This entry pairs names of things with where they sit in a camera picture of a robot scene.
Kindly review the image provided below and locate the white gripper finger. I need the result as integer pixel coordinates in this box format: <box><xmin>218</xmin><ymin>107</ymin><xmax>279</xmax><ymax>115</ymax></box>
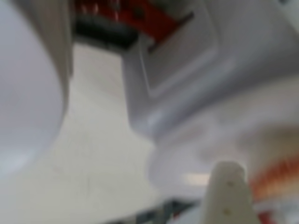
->
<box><xmin>202</xmin><ymin>160</ymin><xmax>260</xmax><ymax>224</ymax></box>

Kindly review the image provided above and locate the red train coupling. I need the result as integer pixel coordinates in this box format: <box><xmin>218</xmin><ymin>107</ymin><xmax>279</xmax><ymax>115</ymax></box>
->
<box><xmin>78</xmin><ymin>0</ymin><xmax>194</xmax><ymax>53</ymax></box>

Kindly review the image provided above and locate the white dish with red sushi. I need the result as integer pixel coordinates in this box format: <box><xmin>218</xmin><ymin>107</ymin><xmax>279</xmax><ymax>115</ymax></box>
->
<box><xmin>0</xmin><ymin>0</ymin><xmax>72</xmax><ymax>180</ymax></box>

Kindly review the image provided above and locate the grey circular toy train track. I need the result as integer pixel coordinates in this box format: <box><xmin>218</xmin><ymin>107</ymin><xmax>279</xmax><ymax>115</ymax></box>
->
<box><xmin>74</xmin><ymin>16</ymin><xmax>138</xmax><ymax>52</ymax></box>

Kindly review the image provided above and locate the orange and white sushi piece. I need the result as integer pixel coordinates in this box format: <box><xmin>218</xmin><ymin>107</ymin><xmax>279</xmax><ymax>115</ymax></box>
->
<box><xmin>249</xmin><ymin>156</ymin><xmax>299</xmax><ymax>201</ymax></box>

